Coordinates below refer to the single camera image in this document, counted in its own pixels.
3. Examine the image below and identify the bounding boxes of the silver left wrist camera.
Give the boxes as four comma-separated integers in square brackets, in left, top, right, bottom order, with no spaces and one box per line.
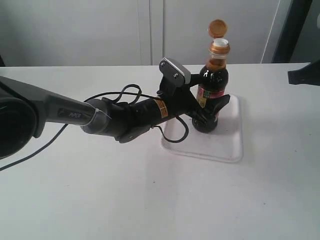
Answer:
[159,57,191,88]

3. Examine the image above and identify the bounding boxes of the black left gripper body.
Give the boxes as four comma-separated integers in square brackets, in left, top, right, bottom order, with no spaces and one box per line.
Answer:
[156,76,199,120]

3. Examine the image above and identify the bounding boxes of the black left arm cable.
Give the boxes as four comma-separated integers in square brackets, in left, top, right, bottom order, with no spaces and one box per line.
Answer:
[0,83,189,172]

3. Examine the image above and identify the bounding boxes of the dark soy sauce bottle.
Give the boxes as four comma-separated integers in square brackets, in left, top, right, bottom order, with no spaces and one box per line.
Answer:
[192,19,230,133]

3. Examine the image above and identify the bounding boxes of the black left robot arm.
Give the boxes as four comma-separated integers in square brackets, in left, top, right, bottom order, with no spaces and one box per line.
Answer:
[0,77,230,158]

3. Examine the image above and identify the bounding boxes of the dark post at right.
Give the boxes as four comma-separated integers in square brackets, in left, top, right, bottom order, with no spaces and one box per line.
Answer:
[272,0,313,64]

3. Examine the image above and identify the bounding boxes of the white foam tray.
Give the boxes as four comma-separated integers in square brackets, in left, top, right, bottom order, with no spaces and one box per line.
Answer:
[161,94,243,163]

